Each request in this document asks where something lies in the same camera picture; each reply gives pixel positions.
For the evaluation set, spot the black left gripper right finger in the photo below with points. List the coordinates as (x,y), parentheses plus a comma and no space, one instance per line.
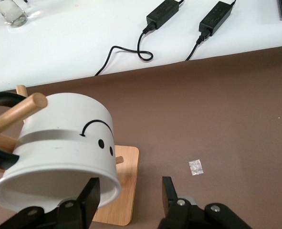
(179,217)

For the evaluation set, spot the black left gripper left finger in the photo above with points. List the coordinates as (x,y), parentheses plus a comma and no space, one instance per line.
(71,214)

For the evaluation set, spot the white smiley face mug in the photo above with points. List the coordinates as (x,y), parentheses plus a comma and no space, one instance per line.
(59,162)

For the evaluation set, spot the wooden mug stand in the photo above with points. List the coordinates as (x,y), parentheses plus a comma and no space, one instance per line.
(126,190)

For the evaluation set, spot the brown table cover sheet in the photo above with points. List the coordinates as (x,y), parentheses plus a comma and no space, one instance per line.
(202,107)

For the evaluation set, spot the left black power adapter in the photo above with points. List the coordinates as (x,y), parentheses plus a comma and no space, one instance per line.
(146,30)

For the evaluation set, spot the black power adapter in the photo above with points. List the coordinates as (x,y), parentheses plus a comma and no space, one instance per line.
(163,13)
(146,30)
(216,16)

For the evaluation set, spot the clear glass jar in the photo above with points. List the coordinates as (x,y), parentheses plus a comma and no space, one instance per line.
(12,13)

